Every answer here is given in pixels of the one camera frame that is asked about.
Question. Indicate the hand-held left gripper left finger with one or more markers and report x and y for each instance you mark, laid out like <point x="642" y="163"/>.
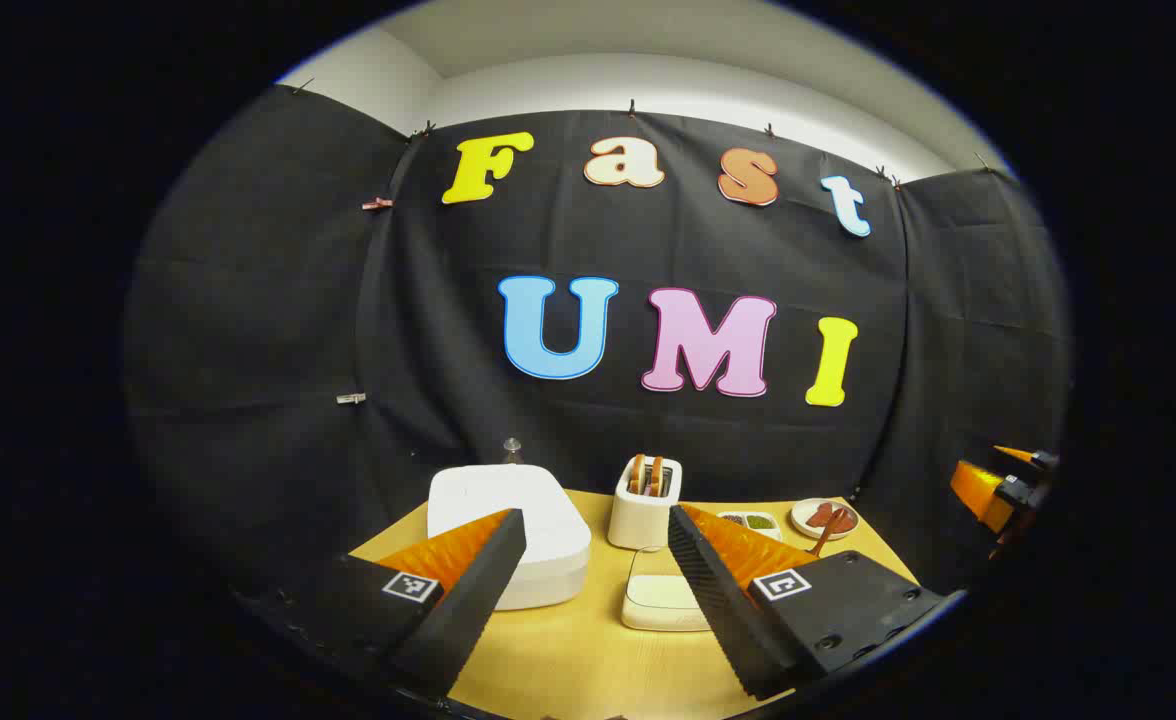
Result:
<point x="478" y="590"/>

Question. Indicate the toasted bread slice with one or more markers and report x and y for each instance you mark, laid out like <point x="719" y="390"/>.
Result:
<point x="656" y="478"/>
<point x="636" y="476"/>

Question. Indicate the red meat slice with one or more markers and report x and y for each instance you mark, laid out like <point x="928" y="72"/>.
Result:
<point x="820" y="514"/>
<point x="844" y="518"/>

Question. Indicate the brown wooden spoon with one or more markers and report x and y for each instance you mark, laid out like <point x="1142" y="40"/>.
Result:
<point x="828" y="535"/>

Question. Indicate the white divided bean dish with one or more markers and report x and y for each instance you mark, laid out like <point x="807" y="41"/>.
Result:
<point x="753" y="522"/>

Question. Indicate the white toaster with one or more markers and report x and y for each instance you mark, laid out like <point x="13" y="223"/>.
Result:
<point x="638" y="520"/>

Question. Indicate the round white plate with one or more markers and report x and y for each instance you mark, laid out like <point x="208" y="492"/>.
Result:
<point x="800" y="518"/>

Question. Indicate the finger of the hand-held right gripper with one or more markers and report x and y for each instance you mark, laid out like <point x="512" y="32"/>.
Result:
<point x="1023" y="456"/>
<point x="978" y="492"/>

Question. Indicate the red cloth clip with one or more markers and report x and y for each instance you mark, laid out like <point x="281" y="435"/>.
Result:
<point x="378" y="204"/>

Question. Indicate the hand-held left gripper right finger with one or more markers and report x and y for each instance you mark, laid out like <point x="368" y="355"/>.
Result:
<point x="713" y="600"/>

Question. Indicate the small clear glass bottle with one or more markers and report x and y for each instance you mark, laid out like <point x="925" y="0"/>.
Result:
<point x="512" y="452"/>

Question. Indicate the white rice cooker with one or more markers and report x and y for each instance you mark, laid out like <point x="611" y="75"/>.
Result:
<point x="533" y="505"/>

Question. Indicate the clear container of rice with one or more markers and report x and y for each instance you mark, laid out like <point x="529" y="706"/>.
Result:
<point x="658" y="595"/>

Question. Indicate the black backdrop cloth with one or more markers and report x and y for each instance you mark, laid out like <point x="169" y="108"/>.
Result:
<point x="278" y="330"/>

